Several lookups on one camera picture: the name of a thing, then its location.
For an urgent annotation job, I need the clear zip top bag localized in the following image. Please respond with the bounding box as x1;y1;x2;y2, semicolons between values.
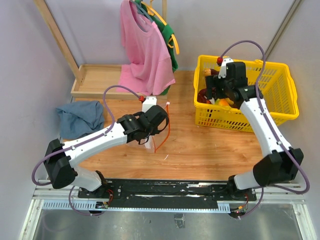
126;119;170;154

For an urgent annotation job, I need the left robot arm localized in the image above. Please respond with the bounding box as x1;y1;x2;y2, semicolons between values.
44;105;170;198

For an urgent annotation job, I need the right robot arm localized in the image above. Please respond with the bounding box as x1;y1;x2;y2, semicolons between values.
205;57;304;200

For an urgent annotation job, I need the chocolate eclair toy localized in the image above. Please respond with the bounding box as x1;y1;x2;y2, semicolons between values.
203;68;219;77

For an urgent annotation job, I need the orange pumpkin toy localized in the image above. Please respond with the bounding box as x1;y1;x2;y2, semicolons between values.
215;98;234;108

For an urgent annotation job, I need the dark red eggplant toy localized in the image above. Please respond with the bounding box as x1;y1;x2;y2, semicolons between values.
197;88;207;104

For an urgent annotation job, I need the white garlic toy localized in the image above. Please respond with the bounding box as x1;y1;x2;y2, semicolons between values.
207;98;215;105

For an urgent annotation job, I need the yellow plastic basket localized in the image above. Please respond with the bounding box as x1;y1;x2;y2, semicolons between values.
193;55;299;132

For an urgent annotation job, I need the pink t-shirt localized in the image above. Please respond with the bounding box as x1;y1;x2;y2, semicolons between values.
118;0;176;96

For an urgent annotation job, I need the blue crumpled cloth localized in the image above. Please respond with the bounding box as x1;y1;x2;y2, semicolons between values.
55;100;105;140

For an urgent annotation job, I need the wooden tray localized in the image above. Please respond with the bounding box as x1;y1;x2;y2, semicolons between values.
70;63;168;101

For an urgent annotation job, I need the green t-shirt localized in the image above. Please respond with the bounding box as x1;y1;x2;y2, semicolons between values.
134;0;179;96

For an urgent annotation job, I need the yellow clothes hanger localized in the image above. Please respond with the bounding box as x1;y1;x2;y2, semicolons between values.
142;0;180;55

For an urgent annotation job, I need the grey clothes hanger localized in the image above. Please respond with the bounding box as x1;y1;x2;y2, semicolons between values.
129;0;153;33

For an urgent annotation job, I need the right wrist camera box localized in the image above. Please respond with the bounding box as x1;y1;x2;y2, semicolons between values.
216;57;234;79

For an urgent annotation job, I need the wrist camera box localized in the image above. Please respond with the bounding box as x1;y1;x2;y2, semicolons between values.
216;57;234;79
138;95;157;113

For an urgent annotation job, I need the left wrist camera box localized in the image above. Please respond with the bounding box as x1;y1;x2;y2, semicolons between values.
138;95;157;113

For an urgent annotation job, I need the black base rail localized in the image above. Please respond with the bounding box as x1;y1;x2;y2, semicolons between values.
77;178;257;212

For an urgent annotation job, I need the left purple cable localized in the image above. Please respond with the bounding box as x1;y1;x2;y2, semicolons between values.
31;84;143;217

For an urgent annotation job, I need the purple cable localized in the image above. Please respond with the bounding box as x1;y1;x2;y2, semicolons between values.
219;39;311;221
31;84;143;217

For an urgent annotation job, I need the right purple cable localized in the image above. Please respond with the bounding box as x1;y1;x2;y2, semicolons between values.
219;39;311;221

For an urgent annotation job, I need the wooden rack post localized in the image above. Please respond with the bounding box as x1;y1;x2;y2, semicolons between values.
33;0;84;84

